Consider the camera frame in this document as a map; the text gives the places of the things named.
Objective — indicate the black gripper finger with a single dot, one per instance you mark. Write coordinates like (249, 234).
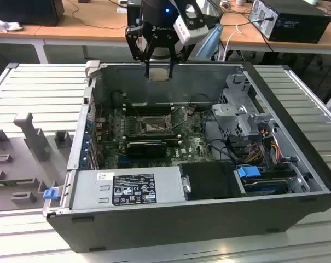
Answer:
(138, 38)
(181, 53)

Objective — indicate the silver CPU plate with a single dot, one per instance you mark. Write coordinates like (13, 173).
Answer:
(159, 75)

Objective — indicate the black RAM slot bank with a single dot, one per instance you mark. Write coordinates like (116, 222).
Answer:
(154, 109)
(151, 136)

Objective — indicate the CPU socket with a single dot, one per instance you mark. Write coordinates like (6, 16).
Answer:
(151, 126)

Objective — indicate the blue slot retainer strip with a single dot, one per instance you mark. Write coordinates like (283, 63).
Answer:
(86, 142)

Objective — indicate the small black monitor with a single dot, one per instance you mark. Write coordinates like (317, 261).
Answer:
(133, 13)

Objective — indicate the grey case release latch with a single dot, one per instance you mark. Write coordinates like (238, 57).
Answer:
(92, 68)

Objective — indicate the coin battery holder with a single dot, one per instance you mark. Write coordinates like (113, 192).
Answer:
(191, 109)

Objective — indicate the wooden desk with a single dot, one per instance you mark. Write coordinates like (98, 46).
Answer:
(72, 30)
(244, 41)

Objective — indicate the silver drive cage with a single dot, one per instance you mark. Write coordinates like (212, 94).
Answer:
(228, 112)

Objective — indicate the white cup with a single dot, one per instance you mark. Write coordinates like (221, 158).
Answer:
(239, 2)

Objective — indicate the green motherboard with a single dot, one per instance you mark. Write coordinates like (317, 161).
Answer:
(187, 148)

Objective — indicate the black graphics card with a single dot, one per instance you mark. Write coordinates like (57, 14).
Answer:
(146, 149)

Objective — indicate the black box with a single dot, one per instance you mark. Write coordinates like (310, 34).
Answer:
(25, 12)

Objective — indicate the black desktop computer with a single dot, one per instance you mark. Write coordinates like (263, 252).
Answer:
(299, 24)

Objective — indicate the black plastic shroud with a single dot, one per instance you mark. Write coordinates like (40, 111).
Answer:
(209, 180)

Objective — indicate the white crumpled paper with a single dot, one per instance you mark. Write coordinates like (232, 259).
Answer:
(6, 25)

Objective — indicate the hard disk blue carrier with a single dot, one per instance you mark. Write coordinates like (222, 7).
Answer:
(248, 173)

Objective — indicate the silver power supply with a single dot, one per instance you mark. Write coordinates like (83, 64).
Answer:
(86, 191)

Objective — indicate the grey parts rack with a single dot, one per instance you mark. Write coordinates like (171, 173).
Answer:
(31, 175)

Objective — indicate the black PC case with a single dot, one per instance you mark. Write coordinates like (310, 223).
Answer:
(154, 230)

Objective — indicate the blue latch clip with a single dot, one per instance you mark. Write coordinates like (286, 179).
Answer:
(49, 194)

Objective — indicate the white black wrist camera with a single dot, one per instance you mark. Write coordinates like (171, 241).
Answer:
(187, 30)

